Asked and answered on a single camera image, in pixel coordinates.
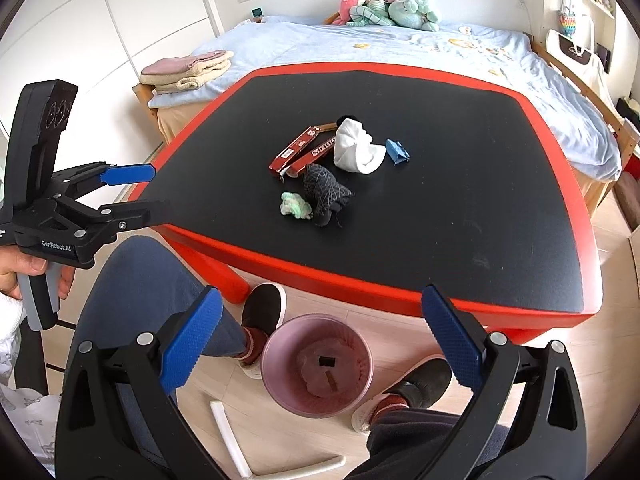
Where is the red snack box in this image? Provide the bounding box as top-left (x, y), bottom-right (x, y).
top-left (285, 136), bottom-right (336, 178)
top-left (269, 126), bottom-right (321, 177)

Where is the black mesh sock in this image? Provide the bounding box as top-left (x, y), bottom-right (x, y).
top-left (303, 164), bottom-right (354, 226)

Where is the blue paper scrap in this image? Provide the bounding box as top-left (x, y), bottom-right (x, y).
top-left (385, 139), bottom-right (410, 165)

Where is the white cloth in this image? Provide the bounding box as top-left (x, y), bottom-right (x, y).
top-left (333, 117), bottom-right (386, 174)

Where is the pink trash bin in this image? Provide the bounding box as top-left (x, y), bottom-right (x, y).
top-left (260, 313), bottom-right (373, 418)

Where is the person's left hand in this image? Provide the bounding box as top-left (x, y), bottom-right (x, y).
top-left (0, 246), bottom-right (75, 299)

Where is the right black slipper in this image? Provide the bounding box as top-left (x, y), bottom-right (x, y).
top-left (352, 354), bottom-right (452, 434)

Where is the black slipper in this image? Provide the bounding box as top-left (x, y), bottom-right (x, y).
top-left (238, 282), bottom-right (288, 380)
top-left (352, 354), bottom-right (452, 434)

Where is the left black slipper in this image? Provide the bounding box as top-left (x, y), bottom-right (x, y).
top-left (238, 282), bottom-right (288, 380)

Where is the person's right leg dark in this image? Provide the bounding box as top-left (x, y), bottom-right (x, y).
top-left (344, 406), bottom-right (511, 480)

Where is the folded towels stack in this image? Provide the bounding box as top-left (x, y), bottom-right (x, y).
top-left (139, 50), bottom-right (234, 93)

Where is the white wardrobe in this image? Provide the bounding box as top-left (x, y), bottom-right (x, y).
top-left (1, 0), bottom-right (214, 167)

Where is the small teal clock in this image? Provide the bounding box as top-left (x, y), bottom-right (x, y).
top-left (252, 8), bottom-right (264, 21)

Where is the bed with blue sheet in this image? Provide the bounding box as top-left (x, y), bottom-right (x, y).
top-left (134, 16), bottom-right (639, 212)

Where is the striped green plush toy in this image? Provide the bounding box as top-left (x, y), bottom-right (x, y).
top-left (347, 0), bottom-right (396, 26)

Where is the white tote bag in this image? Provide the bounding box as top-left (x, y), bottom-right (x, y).
top-left (544, 10), bottom-right (606, 84)

